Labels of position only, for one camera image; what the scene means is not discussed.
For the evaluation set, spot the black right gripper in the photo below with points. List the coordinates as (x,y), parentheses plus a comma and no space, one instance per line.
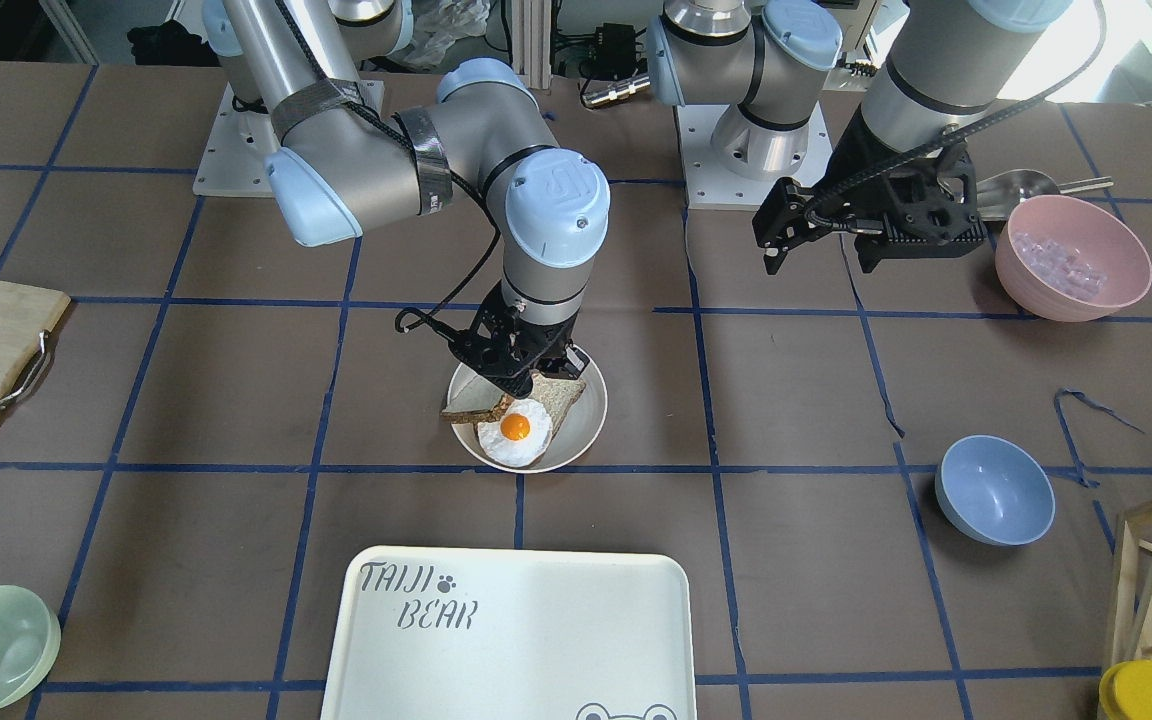
(548,343)

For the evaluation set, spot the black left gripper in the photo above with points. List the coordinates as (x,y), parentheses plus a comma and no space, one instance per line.
(864,172)

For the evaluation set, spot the bread slice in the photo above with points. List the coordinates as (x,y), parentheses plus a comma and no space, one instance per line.
(557,396)
(477,401)

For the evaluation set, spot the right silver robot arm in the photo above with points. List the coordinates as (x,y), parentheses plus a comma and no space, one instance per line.
(339,169)

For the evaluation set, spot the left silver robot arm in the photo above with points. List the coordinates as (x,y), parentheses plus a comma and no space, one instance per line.
(939,79)

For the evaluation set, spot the bread slice on plate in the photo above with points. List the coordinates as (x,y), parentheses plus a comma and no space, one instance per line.
(557,396)

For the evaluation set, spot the white round plate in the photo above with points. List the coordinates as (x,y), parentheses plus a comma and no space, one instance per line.
(577,434)

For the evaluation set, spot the fake fried egg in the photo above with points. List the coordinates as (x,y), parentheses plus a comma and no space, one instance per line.
(520,437)

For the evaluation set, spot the metal scoop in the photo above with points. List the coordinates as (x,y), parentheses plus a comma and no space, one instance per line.
(999,195)

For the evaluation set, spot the pink bowl with ice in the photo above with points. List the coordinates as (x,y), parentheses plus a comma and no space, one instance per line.
(1066,260)

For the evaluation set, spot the cream bear tray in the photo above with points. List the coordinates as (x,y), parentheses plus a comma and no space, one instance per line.
(455,633)

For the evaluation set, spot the blue bowl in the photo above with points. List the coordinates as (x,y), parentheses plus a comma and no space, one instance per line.
(994,492)

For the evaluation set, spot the yellow mug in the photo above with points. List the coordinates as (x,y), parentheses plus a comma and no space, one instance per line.
(1125,690)

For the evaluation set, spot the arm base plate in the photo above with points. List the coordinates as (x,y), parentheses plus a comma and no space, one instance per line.
(730,164)
(234,160)

